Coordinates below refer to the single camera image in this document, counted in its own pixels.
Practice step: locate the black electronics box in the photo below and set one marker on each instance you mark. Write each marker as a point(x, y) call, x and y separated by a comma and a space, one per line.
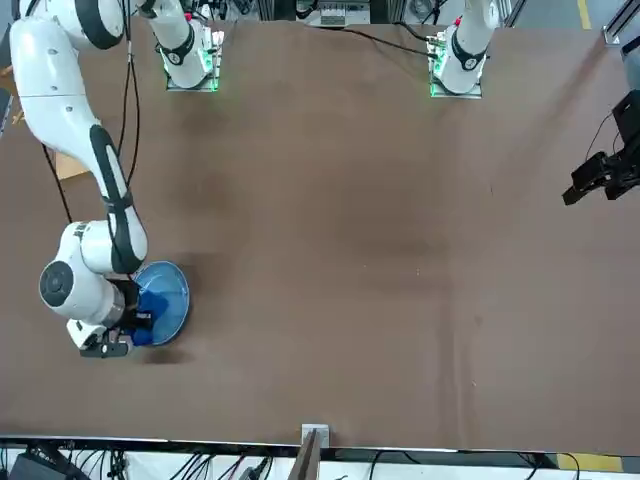
point(35, 470)

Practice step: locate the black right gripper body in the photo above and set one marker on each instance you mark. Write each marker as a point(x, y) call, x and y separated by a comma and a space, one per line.
point(130, 300)

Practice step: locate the aluminium camera post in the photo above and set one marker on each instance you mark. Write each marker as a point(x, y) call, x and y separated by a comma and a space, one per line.
point(306, 460)

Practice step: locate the blue cloth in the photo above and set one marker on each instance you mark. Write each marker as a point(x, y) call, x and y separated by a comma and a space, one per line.
point(155, 302)

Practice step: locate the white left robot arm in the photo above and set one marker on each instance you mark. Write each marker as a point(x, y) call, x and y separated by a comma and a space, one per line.
point(467, 55)

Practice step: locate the grey metal bracket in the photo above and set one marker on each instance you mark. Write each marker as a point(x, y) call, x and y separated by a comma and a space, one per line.
point(325, 431)

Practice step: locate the grey power strip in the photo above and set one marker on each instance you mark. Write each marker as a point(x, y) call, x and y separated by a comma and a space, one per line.
point(332, 21)

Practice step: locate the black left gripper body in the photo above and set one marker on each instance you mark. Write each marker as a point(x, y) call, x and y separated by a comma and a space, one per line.
point(631, 120)

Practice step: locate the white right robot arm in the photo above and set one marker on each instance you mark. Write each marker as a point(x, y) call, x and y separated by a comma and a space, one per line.
point(50, 100)

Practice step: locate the light blue plastic plate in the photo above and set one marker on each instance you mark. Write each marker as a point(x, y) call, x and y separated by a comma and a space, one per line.
point(172, 280)

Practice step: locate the wooden cup rack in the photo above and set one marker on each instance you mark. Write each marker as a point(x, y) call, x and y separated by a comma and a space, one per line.
point(70, 167)

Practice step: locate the aluminium frame profile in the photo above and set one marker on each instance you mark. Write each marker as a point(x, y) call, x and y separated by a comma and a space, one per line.
point(617, 27)

